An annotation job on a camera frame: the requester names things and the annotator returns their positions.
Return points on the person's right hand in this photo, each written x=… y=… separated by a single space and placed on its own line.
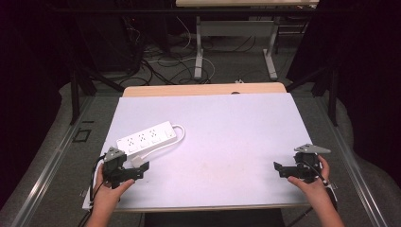
x=312 y=189

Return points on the black metal stand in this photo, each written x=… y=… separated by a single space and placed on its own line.
x=75 y=94
x=331 y=94

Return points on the black floor socket frame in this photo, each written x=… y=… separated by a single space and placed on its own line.
x=82 y=135

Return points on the white power strip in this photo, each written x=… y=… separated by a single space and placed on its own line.
x=145 y=139

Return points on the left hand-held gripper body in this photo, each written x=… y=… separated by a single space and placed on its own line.
x=114 y=164

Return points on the metal floor rail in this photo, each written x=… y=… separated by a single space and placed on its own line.
x=350 y=164
x=47 y=167

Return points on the white table mat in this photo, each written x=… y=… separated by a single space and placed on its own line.
x=220 y=151

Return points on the person's left hand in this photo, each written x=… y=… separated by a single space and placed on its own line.
x=108 y=194

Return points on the white power plug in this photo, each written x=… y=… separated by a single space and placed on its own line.
x=137 y=160

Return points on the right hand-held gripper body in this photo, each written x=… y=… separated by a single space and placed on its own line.
x=309 y=164

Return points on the white metal-legged desk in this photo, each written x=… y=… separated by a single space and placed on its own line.
x=235 y=30

